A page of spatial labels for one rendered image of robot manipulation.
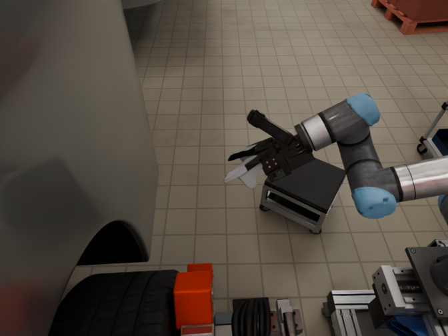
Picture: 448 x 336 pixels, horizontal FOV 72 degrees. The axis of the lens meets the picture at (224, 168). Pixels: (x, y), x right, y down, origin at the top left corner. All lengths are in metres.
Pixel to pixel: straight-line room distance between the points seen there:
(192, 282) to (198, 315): 0.06
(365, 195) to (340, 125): 0.15
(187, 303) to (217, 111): 2.32
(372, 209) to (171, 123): 2.26
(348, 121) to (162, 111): 2.34
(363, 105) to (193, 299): 0.52
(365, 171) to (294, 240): 1.39
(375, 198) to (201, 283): 0.38
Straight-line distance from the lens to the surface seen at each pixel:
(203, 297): 0.66
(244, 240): 2.02
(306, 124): 0.70
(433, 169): 0.72
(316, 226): 1.96
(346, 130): 0.71
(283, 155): 0.71
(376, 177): 0.70
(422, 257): 1.24
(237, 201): 2.17
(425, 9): 4.60
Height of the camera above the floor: 1.78
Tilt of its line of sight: 49 degrees down
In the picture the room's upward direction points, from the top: straight up
